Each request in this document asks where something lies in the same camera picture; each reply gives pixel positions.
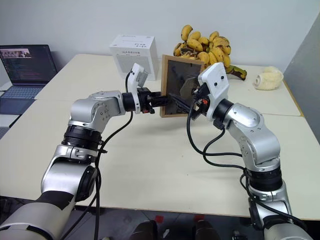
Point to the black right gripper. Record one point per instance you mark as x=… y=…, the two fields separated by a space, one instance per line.
x=201 y=100

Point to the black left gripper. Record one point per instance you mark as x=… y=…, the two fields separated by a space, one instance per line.
x=143 y=101

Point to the wooden picture frame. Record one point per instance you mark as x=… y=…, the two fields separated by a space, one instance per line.
x=165 y=75

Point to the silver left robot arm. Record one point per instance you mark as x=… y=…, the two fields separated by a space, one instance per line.
x=85 y=110

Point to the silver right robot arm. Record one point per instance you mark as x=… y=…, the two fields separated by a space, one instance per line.
x=250 y=120

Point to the white cardboard box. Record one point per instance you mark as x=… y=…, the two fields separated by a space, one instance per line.
x=132 y=57

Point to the yellow banana bunch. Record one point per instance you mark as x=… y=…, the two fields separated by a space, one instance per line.
x=215 y=52

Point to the white loofah sponge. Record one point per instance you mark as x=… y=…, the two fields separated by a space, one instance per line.
x=268 y=78

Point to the small red object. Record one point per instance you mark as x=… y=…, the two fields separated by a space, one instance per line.
x=160 y=217

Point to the grey partition panel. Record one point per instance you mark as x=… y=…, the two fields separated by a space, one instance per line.
x=303 y=87

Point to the dark rounded shape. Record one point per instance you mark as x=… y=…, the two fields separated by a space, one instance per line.
x=205 y=231
x=146 y=231

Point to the open dark laptop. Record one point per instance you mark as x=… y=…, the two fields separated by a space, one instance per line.
x=27 y=65

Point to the dark blue flat pad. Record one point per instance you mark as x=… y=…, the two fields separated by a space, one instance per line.
x=15 y=106

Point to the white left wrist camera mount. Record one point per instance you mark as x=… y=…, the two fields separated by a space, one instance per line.
x=131 y=85

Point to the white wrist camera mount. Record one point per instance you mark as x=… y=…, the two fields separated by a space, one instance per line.
x=131 y=85
x=217 y=80

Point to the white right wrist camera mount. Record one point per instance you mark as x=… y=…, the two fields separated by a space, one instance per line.
x=217 y=80

